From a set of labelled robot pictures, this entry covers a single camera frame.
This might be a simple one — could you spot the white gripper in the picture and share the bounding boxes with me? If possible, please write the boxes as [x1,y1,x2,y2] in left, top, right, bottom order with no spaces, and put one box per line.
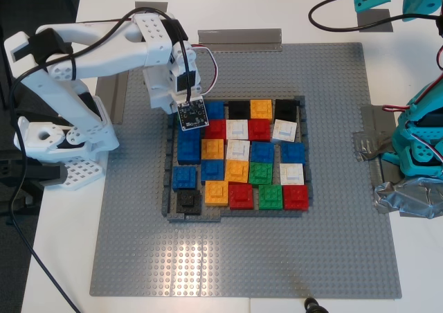
[143,63,205,116]

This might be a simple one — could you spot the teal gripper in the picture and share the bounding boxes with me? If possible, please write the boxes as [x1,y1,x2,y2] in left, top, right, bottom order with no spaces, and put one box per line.
[390,0,439,23]

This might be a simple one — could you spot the blue lego cube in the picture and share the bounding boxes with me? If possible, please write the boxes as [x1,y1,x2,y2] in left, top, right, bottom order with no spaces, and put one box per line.
[206,100,226,122]
[172,166,199,192]
[199,159,225,183]
[177,143,203,166]
[177,127,203,146]
[280,142,306,165]
[250,141,275,164]

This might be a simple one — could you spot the red lego cube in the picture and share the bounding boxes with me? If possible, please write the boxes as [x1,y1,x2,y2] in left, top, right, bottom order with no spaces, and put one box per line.
[247,118,271,142]
[204,119,228,141]
[282,184,309,211]
[228,184,255,211]

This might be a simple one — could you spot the orange lego cube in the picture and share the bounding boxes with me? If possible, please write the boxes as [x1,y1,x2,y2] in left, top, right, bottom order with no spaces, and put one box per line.
[204,180,230,208]
[224,159,251,184]
[250,98,273,120]
[201,138,225,161]

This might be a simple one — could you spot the black lego cube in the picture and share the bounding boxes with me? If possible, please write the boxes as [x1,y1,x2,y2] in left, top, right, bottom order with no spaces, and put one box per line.
[175,189,203,215]
[228,100,251,120]
[274,98,300,123]

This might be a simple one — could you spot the white lego cube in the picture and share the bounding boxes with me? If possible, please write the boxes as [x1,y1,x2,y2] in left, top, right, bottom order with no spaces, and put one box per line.
[271,119,298,145]
[226,139,251,162]
[226,119,250,141]
[279,162,305,186]

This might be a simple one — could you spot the green lego cube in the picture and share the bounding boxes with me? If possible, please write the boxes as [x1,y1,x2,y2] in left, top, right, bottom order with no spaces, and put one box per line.
[248,161,275,186]
[257,184,284,211]

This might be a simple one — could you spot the grey tape strip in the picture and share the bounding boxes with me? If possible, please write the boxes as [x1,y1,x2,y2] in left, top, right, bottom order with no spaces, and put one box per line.
[96,71,130,126]
[197,28,284,54]

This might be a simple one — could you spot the grey tape square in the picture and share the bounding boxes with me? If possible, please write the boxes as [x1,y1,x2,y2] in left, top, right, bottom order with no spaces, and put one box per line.
[358,4,395,33]

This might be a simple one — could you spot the small grey lego baseplate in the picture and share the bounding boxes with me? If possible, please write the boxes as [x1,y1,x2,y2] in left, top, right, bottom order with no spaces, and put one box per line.
[134,1,169,15]

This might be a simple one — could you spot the crumpled grey tape patch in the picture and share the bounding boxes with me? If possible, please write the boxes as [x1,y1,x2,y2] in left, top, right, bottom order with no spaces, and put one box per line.
[352,103,404,189]

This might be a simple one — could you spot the black table clamp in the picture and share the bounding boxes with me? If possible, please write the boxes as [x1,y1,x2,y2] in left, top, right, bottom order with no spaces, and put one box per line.
[0,159,69,191]

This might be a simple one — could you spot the black stand knob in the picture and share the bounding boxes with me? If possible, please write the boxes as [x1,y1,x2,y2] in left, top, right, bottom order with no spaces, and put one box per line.
[303,296,329,313]

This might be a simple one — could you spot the black wrist camera board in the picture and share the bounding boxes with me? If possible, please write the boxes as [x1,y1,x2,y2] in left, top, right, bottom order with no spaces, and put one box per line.
[176,100,210,132]

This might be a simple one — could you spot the grey lego brick wall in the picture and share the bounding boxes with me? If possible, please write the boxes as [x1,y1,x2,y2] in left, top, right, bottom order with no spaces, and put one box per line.
[207,95,307,102]
[166,207,307,224]
[296,96,315,201]
[161,114,178,217]

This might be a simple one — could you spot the black camera cable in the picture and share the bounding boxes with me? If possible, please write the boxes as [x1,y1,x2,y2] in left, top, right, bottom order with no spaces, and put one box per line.
[307,0,443,33]
[6,7,195,313]

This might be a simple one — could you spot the silver duct tape wad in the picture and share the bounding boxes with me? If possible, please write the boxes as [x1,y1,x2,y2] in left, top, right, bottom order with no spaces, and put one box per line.
[372,176,443,221]

